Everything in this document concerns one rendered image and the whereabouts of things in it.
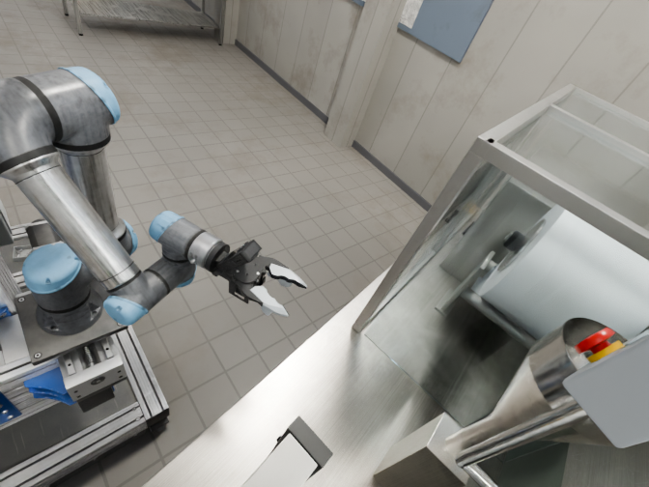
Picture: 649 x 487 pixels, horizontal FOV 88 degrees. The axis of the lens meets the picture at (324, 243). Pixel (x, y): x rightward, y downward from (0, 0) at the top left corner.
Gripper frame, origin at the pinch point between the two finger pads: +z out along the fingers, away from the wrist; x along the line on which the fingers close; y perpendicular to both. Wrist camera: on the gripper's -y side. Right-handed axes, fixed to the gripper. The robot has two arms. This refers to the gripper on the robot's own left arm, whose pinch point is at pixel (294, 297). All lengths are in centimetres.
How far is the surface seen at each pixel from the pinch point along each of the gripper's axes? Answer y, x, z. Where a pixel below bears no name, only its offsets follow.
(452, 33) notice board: 23, -295, -16
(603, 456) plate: 0, -4, 68
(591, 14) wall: -24, -267, 60
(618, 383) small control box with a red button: -44, 17, 27
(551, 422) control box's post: -34.9, 16.9, 29.8
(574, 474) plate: 6, -1, 67
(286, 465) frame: -24.5, 29.2, 11.7
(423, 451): 7.2, 10.8, 36.9
